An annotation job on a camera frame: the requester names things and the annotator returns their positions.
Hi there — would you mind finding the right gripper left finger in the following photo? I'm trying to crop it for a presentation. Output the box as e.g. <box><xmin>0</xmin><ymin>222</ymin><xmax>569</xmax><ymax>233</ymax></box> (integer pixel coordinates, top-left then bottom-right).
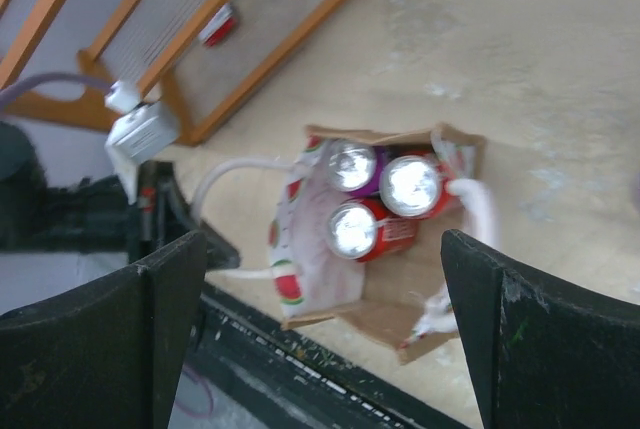
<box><xmin>1</xmin><ymin>231</ymin><xmax>207</xmax><ymax>428</ymax></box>

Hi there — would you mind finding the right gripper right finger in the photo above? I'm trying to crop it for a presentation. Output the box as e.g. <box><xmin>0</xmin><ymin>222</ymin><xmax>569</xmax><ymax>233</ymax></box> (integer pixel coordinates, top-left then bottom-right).
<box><xmin>441</xmin><ymin>230</ymin><xmax>639</xmax><ymax>428</ymax></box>

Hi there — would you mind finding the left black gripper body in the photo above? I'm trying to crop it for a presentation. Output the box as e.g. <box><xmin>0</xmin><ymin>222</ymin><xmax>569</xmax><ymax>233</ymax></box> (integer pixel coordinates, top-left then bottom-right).
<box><xmin>127</xmin><ymin>161</ymin><xmax>240</xmax><ymax>269</ymax></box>

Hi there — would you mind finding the watermelon print canvas bag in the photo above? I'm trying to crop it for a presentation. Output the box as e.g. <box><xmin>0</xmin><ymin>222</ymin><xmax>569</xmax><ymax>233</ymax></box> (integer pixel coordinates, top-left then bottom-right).
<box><xmin>189</xmin><ymin>122</ymin><xmax>501</xmax><ymax>365</ymax></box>

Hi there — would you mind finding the red coke can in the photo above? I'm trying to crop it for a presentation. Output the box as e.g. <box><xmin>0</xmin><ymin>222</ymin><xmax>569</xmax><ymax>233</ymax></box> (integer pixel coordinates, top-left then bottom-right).
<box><xmin>379</xmin><ymin>149</ymin><xmax>461</xmax><ymax>220</ymax></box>
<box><xmin>326</xmin><ymin>198</ymin><xmax>419</xmax><ymax>262</ymax></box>

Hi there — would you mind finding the purple fanta can far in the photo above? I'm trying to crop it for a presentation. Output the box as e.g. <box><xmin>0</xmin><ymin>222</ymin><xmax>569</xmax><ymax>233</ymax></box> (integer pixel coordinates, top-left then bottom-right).
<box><xmin>325</xmin><ymin>139</ymin><xmax>389</xmax><ymax>197</ymax></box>

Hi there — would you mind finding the red white object on rack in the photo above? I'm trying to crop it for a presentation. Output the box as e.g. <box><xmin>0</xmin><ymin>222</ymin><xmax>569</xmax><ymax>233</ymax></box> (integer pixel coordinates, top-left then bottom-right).
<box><xmin>198</xmin><ymin>3</ymin><xmax>238</xmax><ymax>47</ymax></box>

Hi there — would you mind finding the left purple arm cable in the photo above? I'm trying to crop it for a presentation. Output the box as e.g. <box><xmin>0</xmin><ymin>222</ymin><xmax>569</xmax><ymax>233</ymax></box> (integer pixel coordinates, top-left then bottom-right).
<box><xmin>0</xmin><ymin>71</ymin><xmax>109</xmax><ymax>110</ymax></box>

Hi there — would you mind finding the orange wooden wire rack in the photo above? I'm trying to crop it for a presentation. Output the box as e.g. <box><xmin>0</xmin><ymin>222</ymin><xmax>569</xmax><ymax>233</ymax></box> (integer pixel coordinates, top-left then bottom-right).
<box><xmin>1</xmin><ymin>0</ymin><xmax>345</xmax><ymax>146</ymax></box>

